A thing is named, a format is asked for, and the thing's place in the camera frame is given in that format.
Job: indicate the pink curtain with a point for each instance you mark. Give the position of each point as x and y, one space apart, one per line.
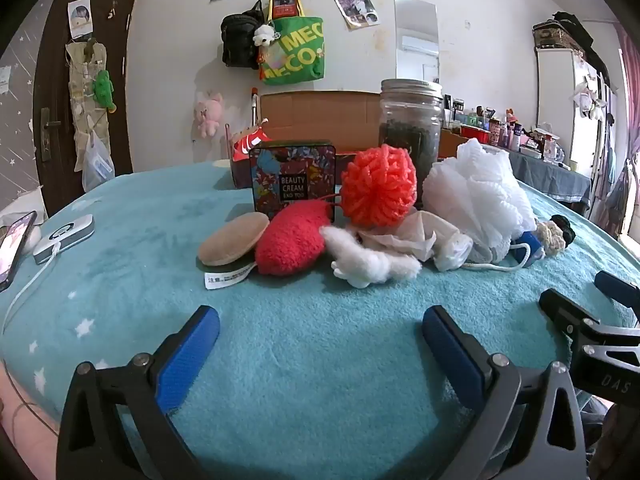
631 85

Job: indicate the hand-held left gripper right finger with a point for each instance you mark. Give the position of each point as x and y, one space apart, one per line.
452 355

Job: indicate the table with blue cloth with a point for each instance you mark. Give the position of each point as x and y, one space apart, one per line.
550 175

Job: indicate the white fluffy cotton piece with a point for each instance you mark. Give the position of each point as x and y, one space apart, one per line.
370 260

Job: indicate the smartphone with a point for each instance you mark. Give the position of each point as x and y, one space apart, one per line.
12 247

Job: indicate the floral printed tin box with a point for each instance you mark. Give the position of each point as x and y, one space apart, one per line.
292 175

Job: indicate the wall mirror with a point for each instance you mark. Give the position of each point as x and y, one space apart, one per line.
417 25

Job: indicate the orange mesh bath pouf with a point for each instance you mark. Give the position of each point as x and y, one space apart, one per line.
380 185

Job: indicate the dark brown door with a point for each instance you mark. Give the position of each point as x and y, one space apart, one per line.
122 110

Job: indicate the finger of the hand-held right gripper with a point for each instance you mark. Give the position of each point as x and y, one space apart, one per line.
620 287
565 310

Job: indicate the green tote bag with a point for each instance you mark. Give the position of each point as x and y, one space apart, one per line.
295 55

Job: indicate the clear plastic bag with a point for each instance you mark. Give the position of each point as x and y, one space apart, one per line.
97 165

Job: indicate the white wardrobe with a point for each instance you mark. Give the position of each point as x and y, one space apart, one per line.
555 95

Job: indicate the cream crochet scrunchie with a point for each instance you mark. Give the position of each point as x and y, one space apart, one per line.
550 237

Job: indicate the cardboard box with red lining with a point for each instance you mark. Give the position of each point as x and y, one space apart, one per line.
320 120

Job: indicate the green plush frog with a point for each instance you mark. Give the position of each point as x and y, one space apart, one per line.
104 90

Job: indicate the glass jar of dark leaves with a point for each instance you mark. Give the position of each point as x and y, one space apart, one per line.
410 130

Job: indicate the dark suitcase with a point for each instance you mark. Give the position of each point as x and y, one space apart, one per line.
555 35

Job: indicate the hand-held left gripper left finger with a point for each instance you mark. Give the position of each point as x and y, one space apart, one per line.
187 355

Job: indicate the beige hanging organiser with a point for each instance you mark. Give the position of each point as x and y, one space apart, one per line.
82 110

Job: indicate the black scrunchie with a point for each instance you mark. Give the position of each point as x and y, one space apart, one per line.
562 222

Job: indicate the red fuzzy sponge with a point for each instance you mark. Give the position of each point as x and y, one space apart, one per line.
290 240

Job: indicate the door photo print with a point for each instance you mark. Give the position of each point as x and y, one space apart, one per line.
80 17

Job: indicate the photo wall poster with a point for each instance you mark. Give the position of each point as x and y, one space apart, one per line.
355 7

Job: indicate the row of cosmetic bottles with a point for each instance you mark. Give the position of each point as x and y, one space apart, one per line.
500 130

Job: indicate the white mesh bath pouf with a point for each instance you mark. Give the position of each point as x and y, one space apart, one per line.
475 195

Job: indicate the beige round powder puff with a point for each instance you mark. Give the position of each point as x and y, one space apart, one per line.
232 240

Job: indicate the black bag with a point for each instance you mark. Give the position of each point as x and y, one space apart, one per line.
237 40

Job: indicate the pink plush toy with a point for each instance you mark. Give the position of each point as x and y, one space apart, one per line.
210 112

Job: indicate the white power bank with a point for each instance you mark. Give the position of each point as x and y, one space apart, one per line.
62 235

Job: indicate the pink plastic stick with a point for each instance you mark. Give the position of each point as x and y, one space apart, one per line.
227 145

